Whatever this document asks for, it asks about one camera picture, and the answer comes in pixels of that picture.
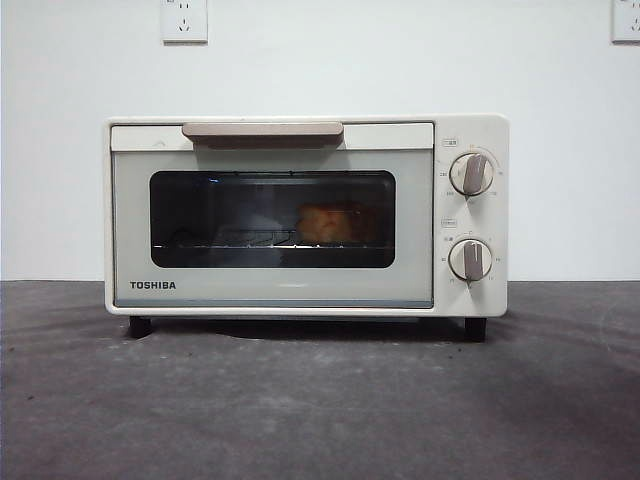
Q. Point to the orange-brown bread loaf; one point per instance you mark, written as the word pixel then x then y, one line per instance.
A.
pixel 330 224

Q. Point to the cream Toshiba toaster oven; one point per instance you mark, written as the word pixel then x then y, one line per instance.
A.
pixel 495 300

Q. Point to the cream timer knob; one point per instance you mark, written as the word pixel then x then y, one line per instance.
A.
pixel 470 259

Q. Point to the cream temperature knob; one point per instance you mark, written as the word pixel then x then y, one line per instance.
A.
pixel 471 174

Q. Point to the white wall socket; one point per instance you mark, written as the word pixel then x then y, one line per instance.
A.
pixel 627 22
pixel 184 22

